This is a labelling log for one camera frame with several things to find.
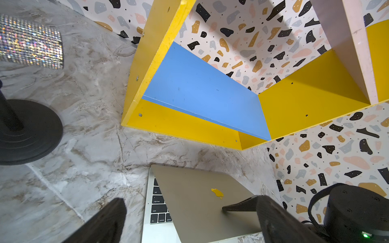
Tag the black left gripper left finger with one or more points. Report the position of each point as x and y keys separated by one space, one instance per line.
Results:
x=104 y=227

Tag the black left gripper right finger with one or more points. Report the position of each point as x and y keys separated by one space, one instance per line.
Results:
x=277 y=225

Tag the silver laptop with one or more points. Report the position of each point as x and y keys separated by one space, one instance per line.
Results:
x=185 y=206

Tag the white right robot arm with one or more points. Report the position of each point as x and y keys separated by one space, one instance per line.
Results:
x=340 y=213

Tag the black microphone stand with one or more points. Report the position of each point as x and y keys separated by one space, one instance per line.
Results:
x=29 y=131

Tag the yellow shelf unit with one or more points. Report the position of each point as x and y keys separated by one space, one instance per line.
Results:
x=238 y=74

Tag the glitter microphone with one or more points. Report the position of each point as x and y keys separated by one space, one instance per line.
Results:
x=30 y=43

